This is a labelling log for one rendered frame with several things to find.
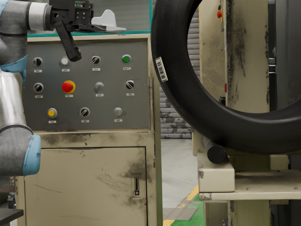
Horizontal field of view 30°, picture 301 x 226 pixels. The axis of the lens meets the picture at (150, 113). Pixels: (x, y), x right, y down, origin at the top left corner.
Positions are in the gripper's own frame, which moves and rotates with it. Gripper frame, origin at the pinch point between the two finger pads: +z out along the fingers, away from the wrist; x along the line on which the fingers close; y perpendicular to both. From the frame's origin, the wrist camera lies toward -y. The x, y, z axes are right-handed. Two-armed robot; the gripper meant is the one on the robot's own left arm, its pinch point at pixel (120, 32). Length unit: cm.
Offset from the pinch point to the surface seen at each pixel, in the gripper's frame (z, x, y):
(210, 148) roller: 26.4, -11.4, -27.4
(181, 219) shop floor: 23, 291, -120
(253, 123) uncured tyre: 36.2, -12.7, -20.1
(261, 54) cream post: 40.8, 25.4, -1.0
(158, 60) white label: 11.5, -11.2, -7.0
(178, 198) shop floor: 20, 371, -120
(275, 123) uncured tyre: 41.4, -12.8, -19.6
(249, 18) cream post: 35.9, 25.4, 9.7
